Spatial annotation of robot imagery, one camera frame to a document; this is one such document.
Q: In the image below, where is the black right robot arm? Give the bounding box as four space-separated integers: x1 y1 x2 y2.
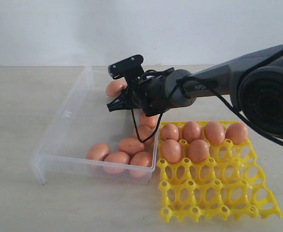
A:
107 44 283 146

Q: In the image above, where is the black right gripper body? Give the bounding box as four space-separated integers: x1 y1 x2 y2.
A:
121 81 153 111

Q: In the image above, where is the brown egg second row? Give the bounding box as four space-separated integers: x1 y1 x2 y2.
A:
106 79 127 98

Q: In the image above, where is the clear plastic bin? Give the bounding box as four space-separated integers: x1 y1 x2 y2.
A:
30 66 158 184

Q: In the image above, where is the brown egg front right corner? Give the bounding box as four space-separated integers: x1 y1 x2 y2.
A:
129 151 152 178

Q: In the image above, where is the yellow plastic egg tray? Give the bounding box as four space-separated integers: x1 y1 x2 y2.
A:
156 120 283 223

